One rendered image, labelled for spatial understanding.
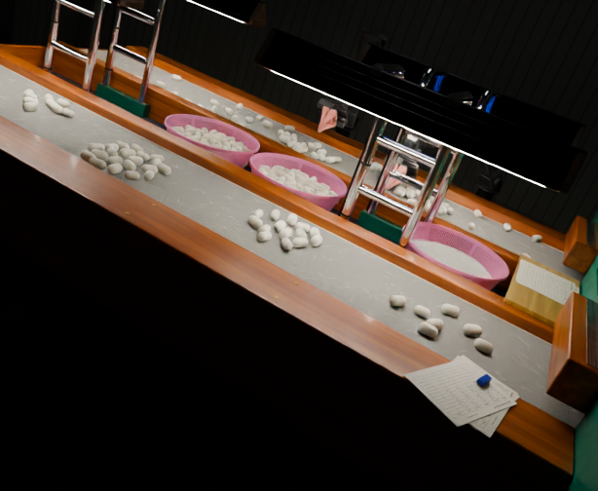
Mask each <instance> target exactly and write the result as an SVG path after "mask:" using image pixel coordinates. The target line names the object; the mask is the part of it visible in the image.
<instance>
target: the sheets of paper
mask: <svg viewBox="0 0 598 491"><path fill-rule="evenodd" d="M516 281H517V282H518V283H520V284H522V285H525V286H527V287H529V288H531V289H532V290H534V291H536V292H538V293H541V294H543V295H545V296H547V297H549V298H551V299H553V300H555V301H557V302H559V303H561V304H563V305H564V304H565V303H566V301H567V299H568V298H569V296H570V294H571V293H572V292H576V293H579V288H578V287H576V284H575V283H572V282H570V281H568V280H566V279H563V278H561V277H559V276H557V275H555V274H553V273H550V272H548V271H546V270H545V269H543V268H541V267H538V266H536V265H534V264H532V263H530V262H528V261H526V260H523V259H521V260H520V265H519V268H518V272H517V275H516Z"/></svg>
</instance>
